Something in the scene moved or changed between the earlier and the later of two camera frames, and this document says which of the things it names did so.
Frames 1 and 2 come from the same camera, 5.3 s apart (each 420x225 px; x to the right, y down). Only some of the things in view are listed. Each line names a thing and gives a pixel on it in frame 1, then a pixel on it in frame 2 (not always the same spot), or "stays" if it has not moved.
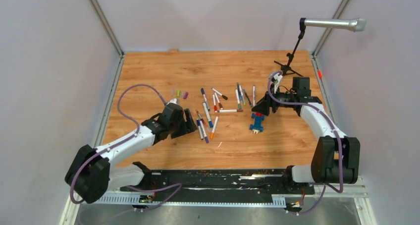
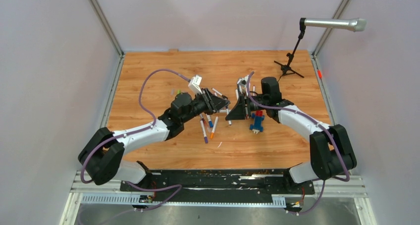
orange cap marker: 214,127 stays
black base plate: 217,183 stays
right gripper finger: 267,99 to 238,111
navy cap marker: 198,122 to 227,112
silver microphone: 356,25 stays
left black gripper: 188,126 to 213,103
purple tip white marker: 206,138 stays
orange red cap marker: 202,120 stays
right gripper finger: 262,106 to 237,113
